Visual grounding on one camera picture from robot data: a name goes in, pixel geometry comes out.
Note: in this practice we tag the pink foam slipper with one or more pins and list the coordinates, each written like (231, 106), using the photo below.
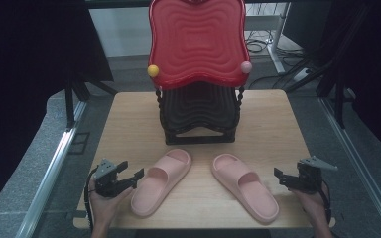
(160, 180)
(244, 188)

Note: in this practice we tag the red and black shoe rack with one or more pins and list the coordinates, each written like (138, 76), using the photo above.
(196, 43)

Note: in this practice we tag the white power strip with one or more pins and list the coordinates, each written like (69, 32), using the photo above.
(301, 75)

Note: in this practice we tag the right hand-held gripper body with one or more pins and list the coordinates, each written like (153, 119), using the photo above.
(311, 178)

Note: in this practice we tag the black tripod stand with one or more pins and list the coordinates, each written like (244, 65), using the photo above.
(76, 92)

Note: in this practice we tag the person's right hand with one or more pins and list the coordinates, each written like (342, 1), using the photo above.
(312, 205)

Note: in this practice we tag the person's left hand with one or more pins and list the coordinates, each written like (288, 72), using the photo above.
(104, 206)

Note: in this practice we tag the black metal stand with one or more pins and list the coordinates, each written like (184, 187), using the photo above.
(334, 76)

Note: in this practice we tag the aluminium floor rail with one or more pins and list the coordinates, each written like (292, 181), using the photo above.
(360, 165)
(51, 172)

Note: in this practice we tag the black curtain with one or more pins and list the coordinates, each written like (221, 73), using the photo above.
(29, 66)
(377, 66)

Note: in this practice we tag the white desk frame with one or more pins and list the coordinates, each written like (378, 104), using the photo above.
(274, 33)

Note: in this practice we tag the black floor bracket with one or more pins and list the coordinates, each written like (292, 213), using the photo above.
(79, 143)

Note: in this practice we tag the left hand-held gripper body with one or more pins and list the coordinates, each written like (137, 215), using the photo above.
(107, 180)

